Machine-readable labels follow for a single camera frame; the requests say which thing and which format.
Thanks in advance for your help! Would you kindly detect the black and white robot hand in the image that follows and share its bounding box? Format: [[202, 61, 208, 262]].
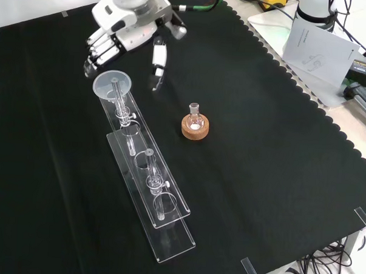
[[82, 0, 189, 82]]

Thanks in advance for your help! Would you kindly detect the translucent white plastic funnel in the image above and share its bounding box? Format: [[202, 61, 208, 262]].
[[91, 68, 134, 117]]

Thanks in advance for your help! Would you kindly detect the clear acrylic funnel stand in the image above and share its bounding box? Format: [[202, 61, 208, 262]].
[[91, 76, 204, 266]]

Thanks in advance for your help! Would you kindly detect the small round-bottom glass flask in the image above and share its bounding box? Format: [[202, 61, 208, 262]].
[[185, 102, 205, 131]]

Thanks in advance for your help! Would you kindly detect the pale board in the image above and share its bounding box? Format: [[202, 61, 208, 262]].
[[243, 7, 359, 109]]

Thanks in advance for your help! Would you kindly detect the yellow stop button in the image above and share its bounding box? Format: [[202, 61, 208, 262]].
[[257, 0, 287, 10]]

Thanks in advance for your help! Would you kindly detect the black cloth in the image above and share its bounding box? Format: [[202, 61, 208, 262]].
[[0, 0, 366, 274]]

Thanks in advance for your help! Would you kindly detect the white paper card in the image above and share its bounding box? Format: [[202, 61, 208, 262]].
[[280, 18, 362, 90]]

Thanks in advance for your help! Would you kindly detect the black power adapter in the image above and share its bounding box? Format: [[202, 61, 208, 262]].
[[344, 58, 366, 89]]

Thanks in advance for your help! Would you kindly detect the dark grey clamp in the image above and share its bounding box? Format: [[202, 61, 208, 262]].
[[343, 84, 366, 118]]

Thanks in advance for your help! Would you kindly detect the clear plastic clip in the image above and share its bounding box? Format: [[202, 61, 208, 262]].
[[353, 207, 366, 227], [240, 256, 259, 274]]

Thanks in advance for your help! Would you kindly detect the green and black cable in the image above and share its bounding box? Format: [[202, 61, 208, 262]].
[[170, 0, 223, 13]]

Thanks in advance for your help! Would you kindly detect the cork ring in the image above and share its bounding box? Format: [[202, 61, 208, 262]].
[[180, 112, 210, 142]]

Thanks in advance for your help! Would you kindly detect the black cable bundle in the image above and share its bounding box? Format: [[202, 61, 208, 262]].
[[297, 237, 354, 274]]

